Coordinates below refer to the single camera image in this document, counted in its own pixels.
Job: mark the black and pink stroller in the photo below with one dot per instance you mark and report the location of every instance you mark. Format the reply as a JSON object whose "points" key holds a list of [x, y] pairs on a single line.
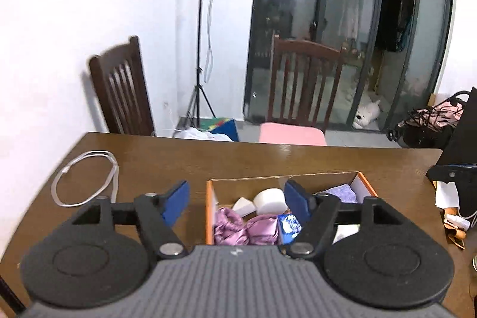
{"points": [[428, 124]]}

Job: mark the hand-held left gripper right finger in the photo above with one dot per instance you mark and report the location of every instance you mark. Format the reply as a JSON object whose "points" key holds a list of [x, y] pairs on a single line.
{"points": [[298, 201]]}

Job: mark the dark framed sliding glass door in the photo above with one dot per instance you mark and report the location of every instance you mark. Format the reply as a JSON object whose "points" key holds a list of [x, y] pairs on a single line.
{"points": [[298, 5]]}

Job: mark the white round soft toy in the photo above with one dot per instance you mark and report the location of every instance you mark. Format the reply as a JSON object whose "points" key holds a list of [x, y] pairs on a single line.
{"points": [[270, 200]]}

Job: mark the orange tube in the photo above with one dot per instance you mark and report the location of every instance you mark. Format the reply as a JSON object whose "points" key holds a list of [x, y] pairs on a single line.
{"points": [[456, 230]]}

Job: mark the white cloth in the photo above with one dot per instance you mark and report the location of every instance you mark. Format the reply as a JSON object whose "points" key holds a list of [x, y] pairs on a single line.
{"points": [[197, 134]]}

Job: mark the blue tissue packet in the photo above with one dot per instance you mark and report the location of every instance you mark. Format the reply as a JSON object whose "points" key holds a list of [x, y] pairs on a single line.
{"points": [[289, 226]]}

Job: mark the white wedge sponge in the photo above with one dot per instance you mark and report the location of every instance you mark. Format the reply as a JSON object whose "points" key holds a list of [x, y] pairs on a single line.
{"points": [[244, 207]]}

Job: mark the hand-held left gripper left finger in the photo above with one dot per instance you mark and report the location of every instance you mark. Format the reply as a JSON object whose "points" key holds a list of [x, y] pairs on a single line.
{"points": [[177, 202]]}

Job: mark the white plush dog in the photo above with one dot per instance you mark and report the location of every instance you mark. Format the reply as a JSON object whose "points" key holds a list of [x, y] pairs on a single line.
{"points": [[367, 115]]}

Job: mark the black monitor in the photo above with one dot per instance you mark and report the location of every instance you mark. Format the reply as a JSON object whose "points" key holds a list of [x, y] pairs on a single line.
{"points": [[465, 139]]}

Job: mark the dark wooden chair pink seat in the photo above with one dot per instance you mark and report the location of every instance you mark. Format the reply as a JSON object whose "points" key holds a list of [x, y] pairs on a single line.
{"points": [[305, 53]]}

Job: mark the colourful blue green box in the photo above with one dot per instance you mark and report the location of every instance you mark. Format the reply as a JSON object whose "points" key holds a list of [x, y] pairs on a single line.
{"points": [[223, 128]]}

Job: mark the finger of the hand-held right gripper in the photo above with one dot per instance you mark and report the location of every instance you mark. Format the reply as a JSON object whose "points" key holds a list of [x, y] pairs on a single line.
{"points": [[452, 174]]}

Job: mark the studio light on stand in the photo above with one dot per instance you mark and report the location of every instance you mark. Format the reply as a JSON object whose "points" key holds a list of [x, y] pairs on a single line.
{"points": [[203, 23]]}

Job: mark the orange cardboard box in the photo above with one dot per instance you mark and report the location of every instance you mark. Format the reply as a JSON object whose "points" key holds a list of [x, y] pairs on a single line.
{"points": [[209, 213]]}

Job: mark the pink satin scrunchie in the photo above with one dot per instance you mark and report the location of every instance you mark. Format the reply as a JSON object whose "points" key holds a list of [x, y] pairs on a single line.
{"points": [[238, 228]]}

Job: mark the pink seat cushion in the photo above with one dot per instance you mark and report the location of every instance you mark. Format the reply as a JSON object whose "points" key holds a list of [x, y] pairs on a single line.
{"points": [[292, 134]]}

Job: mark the dark wooden slatted chair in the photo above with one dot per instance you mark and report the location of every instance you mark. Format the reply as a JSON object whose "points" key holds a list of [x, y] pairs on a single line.
{"points": [[123, 87]]}

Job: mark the purple cloth pouch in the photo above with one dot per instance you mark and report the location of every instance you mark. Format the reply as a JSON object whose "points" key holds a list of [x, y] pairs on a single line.
{"points": [[341, 193]]}

